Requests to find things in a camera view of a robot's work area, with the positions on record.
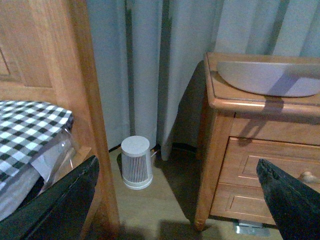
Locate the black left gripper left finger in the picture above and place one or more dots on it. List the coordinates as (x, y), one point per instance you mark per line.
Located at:
(59, 213)

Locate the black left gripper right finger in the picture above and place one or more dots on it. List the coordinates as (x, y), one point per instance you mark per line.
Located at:
(294, 206)

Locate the beige plastic dustpan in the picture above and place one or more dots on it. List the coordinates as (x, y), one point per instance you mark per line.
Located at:
(289, 80)

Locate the white slatted trash bin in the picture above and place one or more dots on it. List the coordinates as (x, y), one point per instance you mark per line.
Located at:
(136, 164)

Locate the round wooden drawer knob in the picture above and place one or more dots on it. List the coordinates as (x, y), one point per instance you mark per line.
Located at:
(307, 177)

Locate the clear plastic mattress cover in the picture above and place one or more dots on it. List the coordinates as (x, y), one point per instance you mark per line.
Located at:
(55, 160)

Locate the metal floor socket plate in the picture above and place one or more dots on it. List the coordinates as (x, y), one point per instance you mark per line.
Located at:
(245, 227)

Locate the black white checkered bedsheet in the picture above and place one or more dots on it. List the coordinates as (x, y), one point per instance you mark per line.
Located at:
(26, 127)

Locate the wooden nightstand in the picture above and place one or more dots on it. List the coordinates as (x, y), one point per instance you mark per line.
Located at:
(238, 128)

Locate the wooden bed headboard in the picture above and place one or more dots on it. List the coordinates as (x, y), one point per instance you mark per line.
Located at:
(46, 55)

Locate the grey blue curtain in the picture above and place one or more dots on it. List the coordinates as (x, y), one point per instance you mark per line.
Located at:
(148, 56)

